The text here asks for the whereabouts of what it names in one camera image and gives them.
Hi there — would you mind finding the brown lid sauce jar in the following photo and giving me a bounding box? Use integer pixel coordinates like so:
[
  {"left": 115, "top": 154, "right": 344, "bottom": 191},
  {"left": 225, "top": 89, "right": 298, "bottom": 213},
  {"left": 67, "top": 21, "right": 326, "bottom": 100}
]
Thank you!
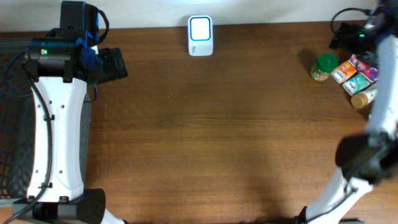
[{"left": 310, "top": 53, "right": 338, "bottom": 82}]

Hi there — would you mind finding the grey plastic mesh basket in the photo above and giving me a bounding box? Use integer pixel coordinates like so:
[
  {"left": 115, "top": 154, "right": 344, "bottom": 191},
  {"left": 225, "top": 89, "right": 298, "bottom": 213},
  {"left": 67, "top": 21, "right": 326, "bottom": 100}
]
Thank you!
[{"left": 1, "top": 38, "right": 35, "bottom": 199}]

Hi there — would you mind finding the red purple pad package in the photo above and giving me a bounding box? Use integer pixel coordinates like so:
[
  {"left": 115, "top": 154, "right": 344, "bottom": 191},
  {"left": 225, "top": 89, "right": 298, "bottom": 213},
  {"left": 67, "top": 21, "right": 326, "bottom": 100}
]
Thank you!
[{"left": 348, "top": 54, "right": 378, "bottom": 83}]

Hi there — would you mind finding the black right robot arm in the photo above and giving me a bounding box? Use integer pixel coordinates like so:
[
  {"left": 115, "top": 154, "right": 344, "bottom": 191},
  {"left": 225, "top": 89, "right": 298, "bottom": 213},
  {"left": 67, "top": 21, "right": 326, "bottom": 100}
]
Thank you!
[{"left": 294, "top": 0, "right": 397, "bottom": 223}]

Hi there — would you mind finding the orange tissue pack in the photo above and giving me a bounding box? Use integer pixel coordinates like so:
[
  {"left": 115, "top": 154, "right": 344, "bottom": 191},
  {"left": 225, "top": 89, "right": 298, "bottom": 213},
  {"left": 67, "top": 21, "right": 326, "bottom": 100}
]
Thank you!
[{"left": 331, "top": 61, "right": 357, "bottom": 84}]

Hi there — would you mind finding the cream tube gold cap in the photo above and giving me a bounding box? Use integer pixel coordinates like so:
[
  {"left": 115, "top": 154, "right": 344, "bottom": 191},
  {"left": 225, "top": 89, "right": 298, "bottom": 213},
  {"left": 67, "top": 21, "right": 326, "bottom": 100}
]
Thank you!
[{"left": 351, "top": 83, "right": 378, "bottom": 109}]

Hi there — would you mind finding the teal tissue pack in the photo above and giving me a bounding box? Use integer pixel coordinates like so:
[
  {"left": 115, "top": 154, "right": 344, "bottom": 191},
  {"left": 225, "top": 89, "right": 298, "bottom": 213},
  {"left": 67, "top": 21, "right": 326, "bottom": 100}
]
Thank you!
[{"left": 342, "top": 73, "right": 370, "bottom": 96}]

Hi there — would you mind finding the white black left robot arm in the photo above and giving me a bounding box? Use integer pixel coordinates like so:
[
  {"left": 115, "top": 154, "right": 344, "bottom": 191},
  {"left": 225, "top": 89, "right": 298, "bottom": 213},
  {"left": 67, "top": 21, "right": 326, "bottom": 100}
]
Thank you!
[{"left": 11, "top": 1, "right": 128, "bottom": 224}]

